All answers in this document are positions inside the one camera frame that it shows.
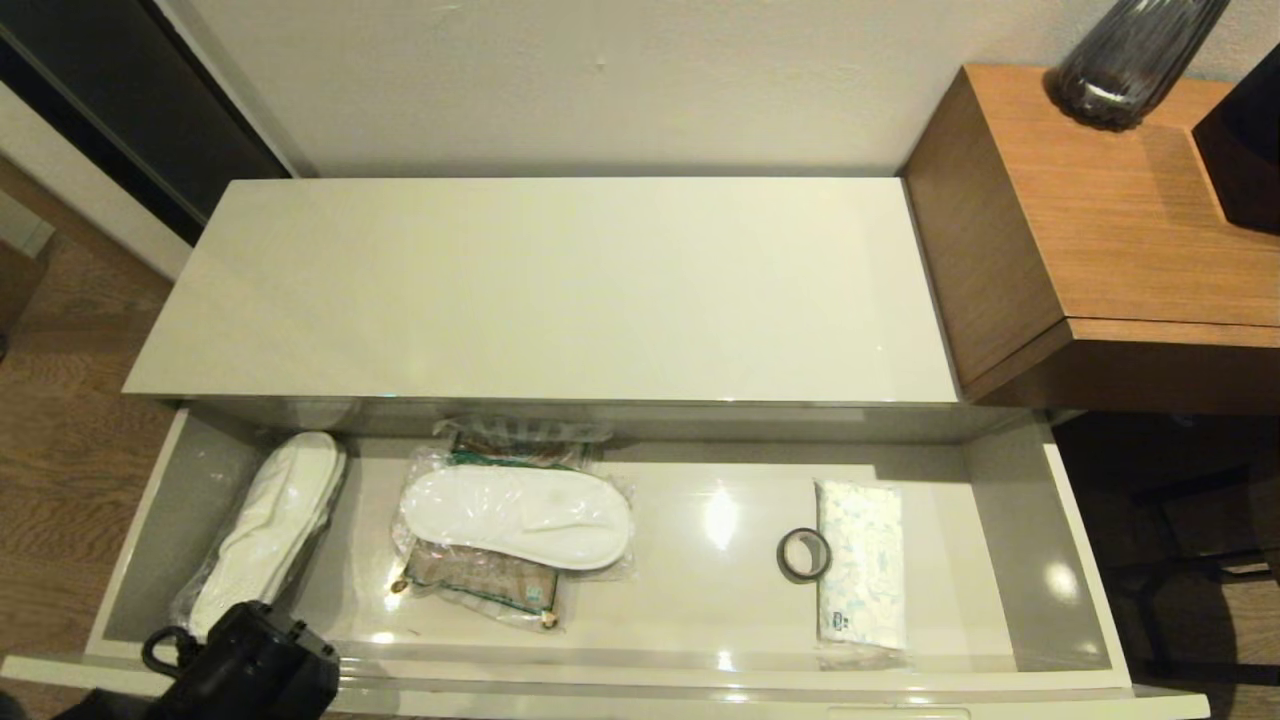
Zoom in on dark door panel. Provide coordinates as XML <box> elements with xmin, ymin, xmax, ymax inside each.
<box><xmin>0</xmin><ymin>0</ymin><xmax>293</xmax><ymax>248</ymax></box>

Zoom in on white slippers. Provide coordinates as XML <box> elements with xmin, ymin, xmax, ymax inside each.
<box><xmin>170</xmin><ymin>432</ymin><xmax>349</xmax><ymax>646</ymax></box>
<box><xmin>395</xmin><ymin>445</ymin><xmax>638</xmax><ymax>583</ymax></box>

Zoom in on grey ribbed glass vase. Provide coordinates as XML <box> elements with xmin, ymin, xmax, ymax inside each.
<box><xmin>1047</xmin><ymin>0</ymin><xmax>1234</xmax><ymax>133</ymax></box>

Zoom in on black tape roll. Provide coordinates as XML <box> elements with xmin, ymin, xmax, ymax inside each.
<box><xmin>777</xmin><ymin>528</ymin><xmax>833</xmax><ymax>585</ymax></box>

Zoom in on drink sachet bag green label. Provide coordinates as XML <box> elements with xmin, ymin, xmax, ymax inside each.
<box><xmin>390</xmin><ymin>418</ymin><xmax>613</xmax><ymax>631</ymax></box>

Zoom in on white glossy drawer cabinet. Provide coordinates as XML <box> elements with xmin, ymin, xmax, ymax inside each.
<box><xmin>122</xmin><ymin>178</ymin><xmax>1061</xmax><ymax>446</ymax></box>

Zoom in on black box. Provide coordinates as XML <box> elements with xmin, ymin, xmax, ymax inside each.
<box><xmin>1193</xmin><ymin>48</ymin><xmax>1280</xmax><ymax>236</ymax></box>

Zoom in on brown wooden side cabinet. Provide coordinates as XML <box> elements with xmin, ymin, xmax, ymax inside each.
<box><xmin>903</xmin><ymin>65</ymin><xmax>1280</xmax><ymax>419</ymax></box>

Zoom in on white tissue pack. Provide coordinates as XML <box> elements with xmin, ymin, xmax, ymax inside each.
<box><xmin>814</xmin><ymin>478</ymin><xmax>909</xmax><ymax>651</ymax></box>

